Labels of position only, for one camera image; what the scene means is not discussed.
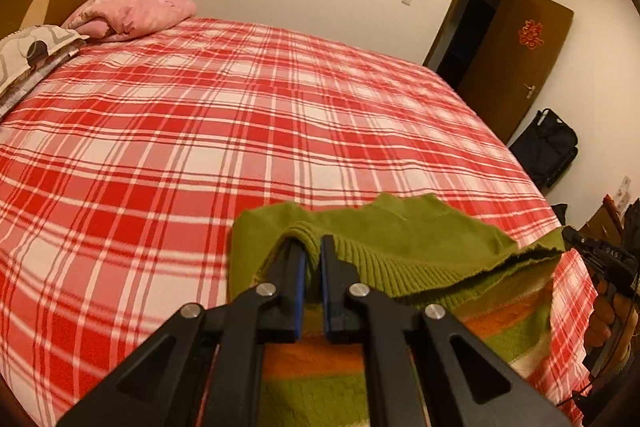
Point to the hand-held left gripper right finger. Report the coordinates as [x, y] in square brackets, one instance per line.
[328, 287]

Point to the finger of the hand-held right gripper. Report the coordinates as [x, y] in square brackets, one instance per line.
[575, 238]

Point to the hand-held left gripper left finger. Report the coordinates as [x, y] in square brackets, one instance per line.
[299, 287]

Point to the green knitted sweater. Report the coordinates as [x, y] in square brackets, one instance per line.
[400, 232]

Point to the person's right hand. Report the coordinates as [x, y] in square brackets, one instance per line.
[605, 322]

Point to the black bag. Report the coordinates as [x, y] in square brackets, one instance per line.
[559, 214]

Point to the wooden dresser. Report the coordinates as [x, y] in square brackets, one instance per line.
[602, 219]

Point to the black suitcase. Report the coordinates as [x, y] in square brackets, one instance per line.
[545, 152]

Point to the brown wooden door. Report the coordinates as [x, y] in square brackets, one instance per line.
[515, 67]

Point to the red plaid bed sheet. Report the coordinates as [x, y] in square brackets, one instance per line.
[225, 117]

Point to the red paper door decoration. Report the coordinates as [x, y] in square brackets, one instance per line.
[531, 34]

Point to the pink floral pillow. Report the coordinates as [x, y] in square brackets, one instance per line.
[135, 9]

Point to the patterned grey white pillow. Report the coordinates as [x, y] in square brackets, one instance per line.
[30, 57]

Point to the white wall socket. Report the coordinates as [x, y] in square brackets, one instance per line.
[625, 188]

